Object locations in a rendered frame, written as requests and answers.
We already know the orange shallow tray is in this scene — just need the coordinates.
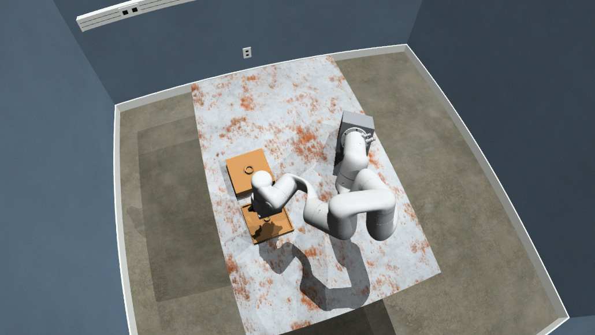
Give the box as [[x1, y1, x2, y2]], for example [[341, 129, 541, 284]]
[[241, 203, 294, 244]]

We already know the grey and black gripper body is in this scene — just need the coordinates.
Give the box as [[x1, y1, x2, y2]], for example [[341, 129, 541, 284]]
[[251, 193, 261, 212]]

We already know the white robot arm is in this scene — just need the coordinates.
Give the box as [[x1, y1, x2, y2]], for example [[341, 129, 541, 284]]
[[251, 128, 399, 241]]

